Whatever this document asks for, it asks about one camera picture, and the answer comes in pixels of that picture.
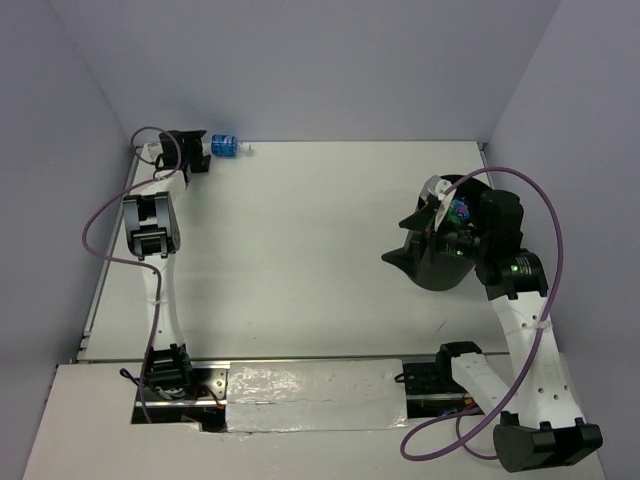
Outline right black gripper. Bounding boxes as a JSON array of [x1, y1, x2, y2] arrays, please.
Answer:
[[381, 202, 490, 277]]

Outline clear bottle blue label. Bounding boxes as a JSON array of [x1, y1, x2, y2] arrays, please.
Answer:
[[202, 134, 253, 158]]

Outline clear bottle blue cap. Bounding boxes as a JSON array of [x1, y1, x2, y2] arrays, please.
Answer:
[[446, 199, 472, 225]]

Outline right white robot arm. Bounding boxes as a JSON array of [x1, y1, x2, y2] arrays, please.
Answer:
[[382, 187, 603, 473]]

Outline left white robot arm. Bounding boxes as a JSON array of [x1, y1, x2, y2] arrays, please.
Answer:
[[122, 130, 211, 399]]

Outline black plastic bin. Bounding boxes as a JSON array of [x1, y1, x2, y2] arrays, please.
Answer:
[[396, 178, 491, 292]]

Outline silver foil strip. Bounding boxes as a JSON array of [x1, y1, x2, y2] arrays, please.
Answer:
[[225, 359, 408, 433]]

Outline white foam board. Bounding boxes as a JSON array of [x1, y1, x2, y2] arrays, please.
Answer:
[[19, 349, 612, 480]]

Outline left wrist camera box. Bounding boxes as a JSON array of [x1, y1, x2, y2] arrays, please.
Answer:
[[139, 142, 163, 165]]

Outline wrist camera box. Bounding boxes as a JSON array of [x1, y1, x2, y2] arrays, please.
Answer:
[[418, 175, 452, 214], [139, 142, 163, 165]]

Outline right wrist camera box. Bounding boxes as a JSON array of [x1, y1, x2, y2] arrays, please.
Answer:
[[418, 175, 452, 214]]

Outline aluminium rail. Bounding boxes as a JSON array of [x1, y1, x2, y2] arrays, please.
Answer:
[[74, 351, 511, 365]]

